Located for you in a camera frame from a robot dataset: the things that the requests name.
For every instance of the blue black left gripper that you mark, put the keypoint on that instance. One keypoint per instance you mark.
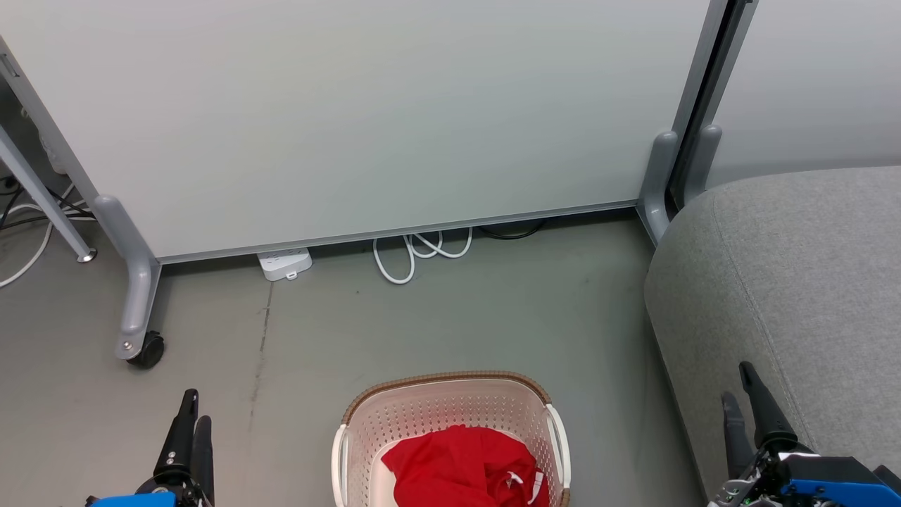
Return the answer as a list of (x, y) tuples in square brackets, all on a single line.
[(158, 498)]

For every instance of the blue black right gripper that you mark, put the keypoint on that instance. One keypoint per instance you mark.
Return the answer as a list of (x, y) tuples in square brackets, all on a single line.
[(823, 486)]

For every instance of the red basketball jersey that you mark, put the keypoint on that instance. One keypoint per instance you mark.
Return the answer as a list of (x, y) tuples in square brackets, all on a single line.
[(524, 487)]

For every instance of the red shorts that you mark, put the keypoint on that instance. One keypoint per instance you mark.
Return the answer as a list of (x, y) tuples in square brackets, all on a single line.
[(440, 465)]

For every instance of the grey fabric sofa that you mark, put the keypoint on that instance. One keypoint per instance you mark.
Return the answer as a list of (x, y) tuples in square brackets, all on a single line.
[(795, 282)]

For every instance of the black caster wheel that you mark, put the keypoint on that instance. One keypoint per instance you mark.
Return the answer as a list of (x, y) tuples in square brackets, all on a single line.
[(150, 350)]

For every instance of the grey partition leg with caster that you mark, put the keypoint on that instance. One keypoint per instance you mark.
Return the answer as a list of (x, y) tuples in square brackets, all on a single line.
[(137, 282)]

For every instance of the white power strip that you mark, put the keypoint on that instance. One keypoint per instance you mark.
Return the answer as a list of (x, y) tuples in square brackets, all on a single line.
[(284, 263)]

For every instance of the white perforated laundry basket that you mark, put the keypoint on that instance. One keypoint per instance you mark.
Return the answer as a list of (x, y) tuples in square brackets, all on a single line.
[(450, 401)]

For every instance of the grey metal table leg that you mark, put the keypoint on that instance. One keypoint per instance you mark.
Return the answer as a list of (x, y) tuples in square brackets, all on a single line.
[(42, 193)]

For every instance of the narrow white partition panel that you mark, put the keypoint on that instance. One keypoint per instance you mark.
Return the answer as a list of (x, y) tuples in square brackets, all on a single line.
[(809, 77)]

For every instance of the large white partition panel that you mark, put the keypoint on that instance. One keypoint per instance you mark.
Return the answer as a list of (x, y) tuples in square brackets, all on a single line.
[(366, 113)]

